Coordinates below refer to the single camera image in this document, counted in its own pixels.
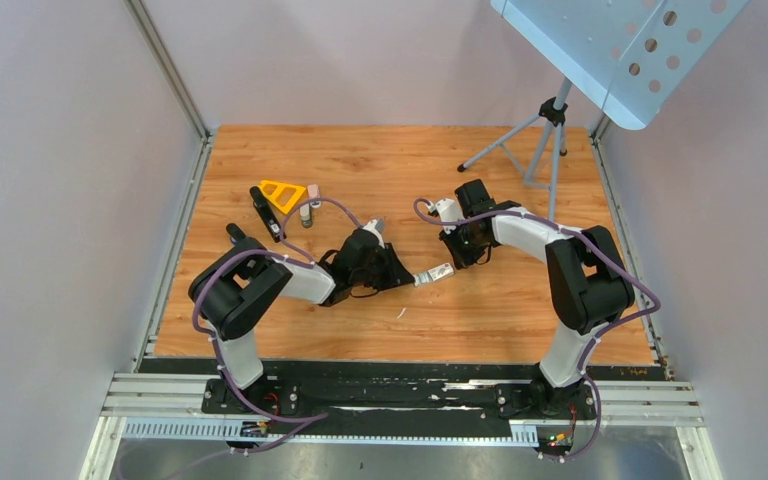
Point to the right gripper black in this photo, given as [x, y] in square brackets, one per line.
[461, 259]

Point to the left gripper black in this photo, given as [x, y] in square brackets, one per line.
[397, 274]

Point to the small white staple box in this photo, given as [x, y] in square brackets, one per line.
[441, 271]

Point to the grey white stapler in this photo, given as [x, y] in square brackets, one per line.
[306, 216]

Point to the pink stapler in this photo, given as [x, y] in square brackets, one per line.
[314, 195]

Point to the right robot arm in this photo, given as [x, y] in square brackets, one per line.
[589, 287]

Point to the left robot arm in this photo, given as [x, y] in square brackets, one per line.
[235, 292]

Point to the yellow plastic triangle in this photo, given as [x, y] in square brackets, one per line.
[283, 196]

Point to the light blue music stand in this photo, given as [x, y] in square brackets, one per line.
[626, 57]

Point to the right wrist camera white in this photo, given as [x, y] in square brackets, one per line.
[448, 213]

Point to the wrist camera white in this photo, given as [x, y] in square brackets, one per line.
[375, 226]
[448, 213]

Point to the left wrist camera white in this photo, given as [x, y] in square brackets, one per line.
[375, 226]

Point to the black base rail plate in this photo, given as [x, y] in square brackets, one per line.
[397, 399]

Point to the aluminium frame post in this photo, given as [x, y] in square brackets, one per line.
[153, 38]

